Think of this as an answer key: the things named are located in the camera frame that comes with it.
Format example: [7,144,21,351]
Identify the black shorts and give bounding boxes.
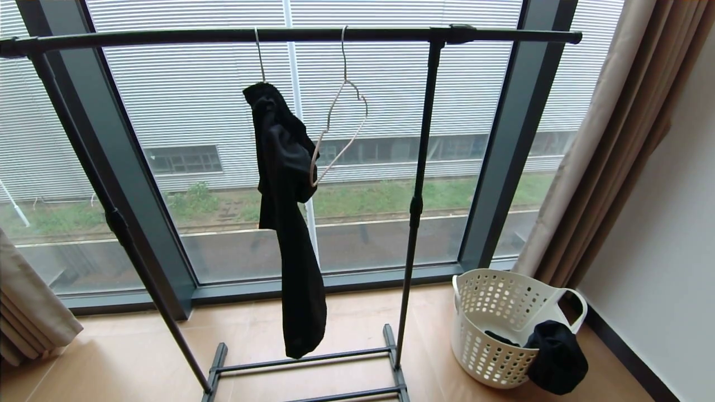
[242,82,328,360]

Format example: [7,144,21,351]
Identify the pink clothes hanger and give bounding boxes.
[309,25,370,188]
[254,26,268,85]

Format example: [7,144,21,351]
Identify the black garment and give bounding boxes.
[484,320,589,396]

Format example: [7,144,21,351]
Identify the white laundry basket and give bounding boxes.
[451,269,589,390]

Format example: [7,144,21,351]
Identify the black clothes rack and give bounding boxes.
[0,24,583,402]

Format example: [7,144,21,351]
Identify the window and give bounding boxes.
[0,0,626,322]

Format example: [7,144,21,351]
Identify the beige curtain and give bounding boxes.
[0,228,84,367]
[513,0,715,291]

